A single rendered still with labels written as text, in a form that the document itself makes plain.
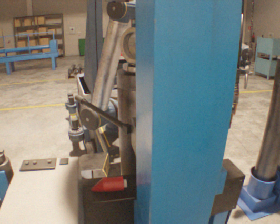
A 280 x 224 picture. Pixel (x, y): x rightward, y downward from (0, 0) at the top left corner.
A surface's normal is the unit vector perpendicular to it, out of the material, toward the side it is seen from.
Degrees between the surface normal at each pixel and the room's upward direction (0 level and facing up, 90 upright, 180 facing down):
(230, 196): 90
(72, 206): 0
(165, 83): 90
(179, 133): 90
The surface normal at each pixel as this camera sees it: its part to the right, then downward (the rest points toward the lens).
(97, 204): 0.22, 0.36
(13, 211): 0.00, -0.93
